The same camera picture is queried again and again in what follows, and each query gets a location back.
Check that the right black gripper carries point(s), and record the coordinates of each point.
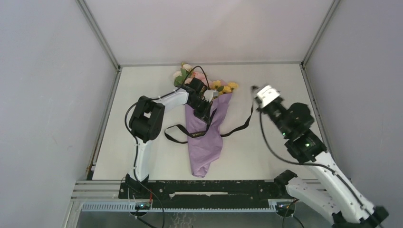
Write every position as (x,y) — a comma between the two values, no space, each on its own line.
(260,109)

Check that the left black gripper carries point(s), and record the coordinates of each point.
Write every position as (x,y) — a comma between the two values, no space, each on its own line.
(204,114)

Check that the pink wrapping paper sheet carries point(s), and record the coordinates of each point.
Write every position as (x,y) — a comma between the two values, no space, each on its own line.
(206,149)

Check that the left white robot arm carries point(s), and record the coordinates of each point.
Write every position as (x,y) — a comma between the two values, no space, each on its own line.
(144,119)

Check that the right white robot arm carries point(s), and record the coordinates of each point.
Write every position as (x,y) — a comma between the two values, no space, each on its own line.
(343,205)

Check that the yellow rose stem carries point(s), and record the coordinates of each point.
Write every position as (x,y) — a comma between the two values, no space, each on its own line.
(223,88)

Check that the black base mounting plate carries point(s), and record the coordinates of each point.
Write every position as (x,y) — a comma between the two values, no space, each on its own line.
(231,201)

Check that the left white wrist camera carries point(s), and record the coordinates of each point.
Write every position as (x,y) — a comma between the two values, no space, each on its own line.
(209,95)

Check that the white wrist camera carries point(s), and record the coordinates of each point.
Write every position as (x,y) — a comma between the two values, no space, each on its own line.
(264,95)
(209,95)

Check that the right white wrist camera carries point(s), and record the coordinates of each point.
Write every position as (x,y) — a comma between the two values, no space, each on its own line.
(264,95)

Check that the aluminium frame rail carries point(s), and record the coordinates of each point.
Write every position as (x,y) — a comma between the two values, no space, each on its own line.
(97,190)

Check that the white slotted cable duct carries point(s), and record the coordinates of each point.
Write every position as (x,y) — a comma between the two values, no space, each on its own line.
(147,207)

